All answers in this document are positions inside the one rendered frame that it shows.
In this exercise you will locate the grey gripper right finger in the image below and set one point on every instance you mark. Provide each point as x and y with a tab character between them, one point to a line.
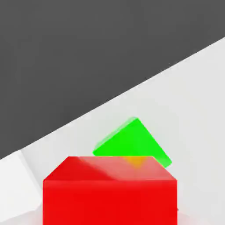
181	219

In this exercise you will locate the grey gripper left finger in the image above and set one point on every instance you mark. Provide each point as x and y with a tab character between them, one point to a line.
39	219

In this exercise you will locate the small red cube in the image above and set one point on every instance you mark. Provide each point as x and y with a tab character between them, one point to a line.
109	198

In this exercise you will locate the small green cube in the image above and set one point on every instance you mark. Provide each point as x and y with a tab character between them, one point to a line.
131	140

